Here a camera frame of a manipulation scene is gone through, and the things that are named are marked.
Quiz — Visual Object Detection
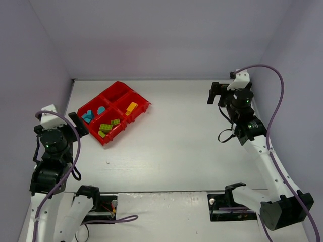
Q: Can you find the small cyan square brick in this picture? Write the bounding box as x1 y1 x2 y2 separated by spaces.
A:
81 109 94 124

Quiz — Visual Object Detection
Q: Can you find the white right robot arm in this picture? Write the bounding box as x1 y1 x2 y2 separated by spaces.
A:
207 82 314 231

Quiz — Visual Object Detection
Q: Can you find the green curved lego piece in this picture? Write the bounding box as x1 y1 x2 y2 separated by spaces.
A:
98 131 106 138

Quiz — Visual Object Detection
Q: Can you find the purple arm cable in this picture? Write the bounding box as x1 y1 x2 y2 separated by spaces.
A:
218 64 321 242
31 110 139 242

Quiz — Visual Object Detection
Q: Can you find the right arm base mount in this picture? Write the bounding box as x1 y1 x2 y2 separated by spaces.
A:
207 193 257 222

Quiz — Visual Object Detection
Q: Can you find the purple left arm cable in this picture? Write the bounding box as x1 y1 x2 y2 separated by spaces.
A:
31 110 139 242

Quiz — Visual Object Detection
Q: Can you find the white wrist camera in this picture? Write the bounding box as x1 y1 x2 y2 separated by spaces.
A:
40 104 66 130
227 69 250 91

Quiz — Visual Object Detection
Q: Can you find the cyan green red brick stack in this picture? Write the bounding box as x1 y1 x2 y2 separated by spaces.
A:
99 124 113 132

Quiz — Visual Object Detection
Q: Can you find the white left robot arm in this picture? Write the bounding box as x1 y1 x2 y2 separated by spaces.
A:
26 110 100 241

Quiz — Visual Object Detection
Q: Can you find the red divided plastic bin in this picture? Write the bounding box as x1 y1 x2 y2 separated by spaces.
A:
77 81 151 146

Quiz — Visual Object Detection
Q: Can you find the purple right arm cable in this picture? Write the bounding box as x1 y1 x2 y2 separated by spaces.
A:
218 64 321 242

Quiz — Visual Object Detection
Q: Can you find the pale yellow lego brick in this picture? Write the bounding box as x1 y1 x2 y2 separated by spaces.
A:
126 102 138 112

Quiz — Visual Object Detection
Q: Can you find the lime green lego brick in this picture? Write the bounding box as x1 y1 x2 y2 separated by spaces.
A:
111 119 121 126

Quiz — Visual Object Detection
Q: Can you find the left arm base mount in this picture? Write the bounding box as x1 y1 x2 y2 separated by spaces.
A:
81 194 118 225

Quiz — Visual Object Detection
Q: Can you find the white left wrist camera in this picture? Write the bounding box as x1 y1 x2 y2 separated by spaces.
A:
40 104 66 130

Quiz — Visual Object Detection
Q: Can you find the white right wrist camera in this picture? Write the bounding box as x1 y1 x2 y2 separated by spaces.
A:
227 69 250 91

